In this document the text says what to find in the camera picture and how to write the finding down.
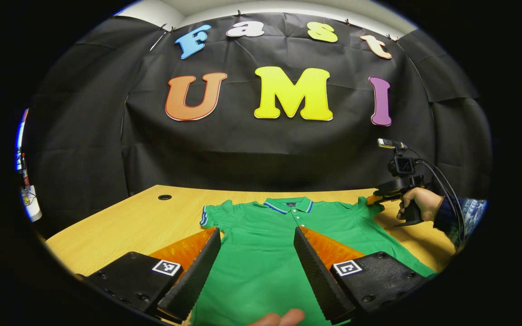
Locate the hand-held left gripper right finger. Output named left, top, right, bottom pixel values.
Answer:
left=293, top=226, right=427, bottom=324

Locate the computer monitor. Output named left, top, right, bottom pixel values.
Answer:
left=15, top=109, right=29, bottom=173

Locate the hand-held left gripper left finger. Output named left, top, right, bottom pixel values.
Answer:
left=75, top=227, right=222, bottom=323

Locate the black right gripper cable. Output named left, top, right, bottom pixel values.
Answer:
left=417, top=158, right=466, bottom=247

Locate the green T-shirt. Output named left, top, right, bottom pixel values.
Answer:
left=190, top=196, right=436, bottom=326

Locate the white side desk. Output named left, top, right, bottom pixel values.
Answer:
left=20, top=185, right=43, bottom=222

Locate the black backdrop cloth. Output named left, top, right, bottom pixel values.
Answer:
left=21, top=11, right=493, bottom=236

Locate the red-capped bottle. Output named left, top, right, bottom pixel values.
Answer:
left=20, top=153, right=31, bottom=187

